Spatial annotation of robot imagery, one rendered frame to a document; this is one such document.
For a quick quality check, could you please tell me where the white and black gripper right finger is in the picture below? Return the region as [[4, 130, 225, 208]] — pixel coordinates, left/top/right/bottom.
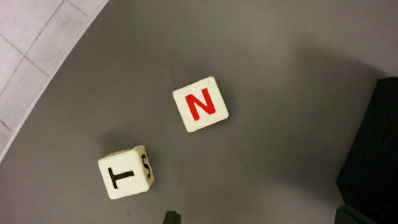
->
[[334, 205, 377, 224]]

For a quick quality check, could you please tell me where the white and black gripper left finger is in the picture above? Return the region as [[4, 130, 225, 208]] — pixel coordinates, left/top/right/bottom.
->
[[163, 211, 181, 224]]

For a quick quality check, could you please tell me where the white letter block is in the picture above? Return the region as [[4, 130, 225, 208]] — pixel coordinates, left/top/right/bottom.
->
[[173, 77, 228, 132], [98, 145, 154, 199]]

